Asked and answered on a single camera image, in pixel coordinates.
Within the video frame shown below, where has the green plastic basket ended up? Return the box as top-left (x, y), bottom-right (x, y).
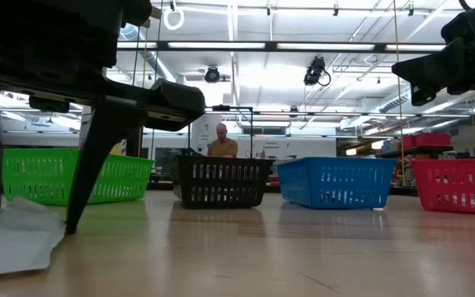
top-left (1, 148), bottom-right (155, 206)

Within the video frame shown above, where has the black monitor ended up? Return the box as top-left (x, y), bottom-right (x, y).
top-left (154, 147), bottom-right (183, 177)

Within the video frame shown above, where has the black overhead light bar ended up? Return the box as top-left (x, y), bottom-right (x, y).
top-left (115, 39), bottom-right (447, 54)

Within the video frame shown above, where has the blue plastic basket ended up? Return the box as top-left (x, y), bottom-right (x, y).
top-left (276, 156), bottom-right (397, 210)

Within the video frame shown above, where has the person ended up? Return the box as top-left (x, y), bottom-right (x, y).
top-left (206, 122), bottom-right (239, 159)

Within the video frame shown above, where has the black hanging cable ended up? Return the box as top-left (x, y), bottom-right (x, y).
top-left (150, 0), bottom-right (165, 158)
top-left (132, 45), bottom-right (140, 87)

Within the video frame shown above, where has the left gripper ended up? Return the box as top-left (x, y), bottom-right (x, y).
top-left (0, 0), bottom-right (206, 235)

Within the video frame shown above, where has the black hanging camera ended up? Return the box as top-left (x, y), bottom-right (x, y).
top-left (303, 56), bottom-right (332, 87)

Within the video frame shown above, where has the white hanging ring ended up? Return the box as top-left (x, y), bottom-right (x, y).
top-left (162, 5), bottom-right (186, 31)

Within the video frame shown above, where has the white machine cabinet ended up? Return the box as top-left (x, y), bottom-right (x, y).
top-left (190, 113), bottom-right (238, 158)

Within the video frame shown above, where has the black upright panel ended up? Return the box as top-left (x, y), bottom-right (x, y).
top-left (126, 125), bottom-right (144, 158)

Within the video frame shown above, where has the black tube frame stand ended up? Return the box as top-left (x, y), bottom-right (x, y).
top-left (187, 104), bottom-right (255, 158)

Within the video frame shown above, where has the silver air duct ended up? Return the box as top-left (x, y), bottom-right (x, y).
top-left (375, 88), bottom-right (475, 116)
top-left (120, 22), bottom-right (189, 98)

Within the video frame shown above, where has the long white packet dark end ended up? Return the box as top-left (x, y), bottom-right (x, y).
top-left (0, 196), bottom-right (67, 278)

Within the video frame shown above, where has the black overhead camera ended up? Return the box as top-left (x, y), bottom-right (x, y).
top-left (204, 64), bottom-right (222, 84)

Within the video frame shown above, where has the black plastic basket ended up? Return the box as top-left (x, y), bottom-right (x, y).
top-left (172, 155), bottom-right (275, 210)

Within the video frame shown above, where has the red plastic basket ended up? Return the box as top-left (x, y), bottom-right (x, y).
top-left (410, 158), bottom-right (475, 216)

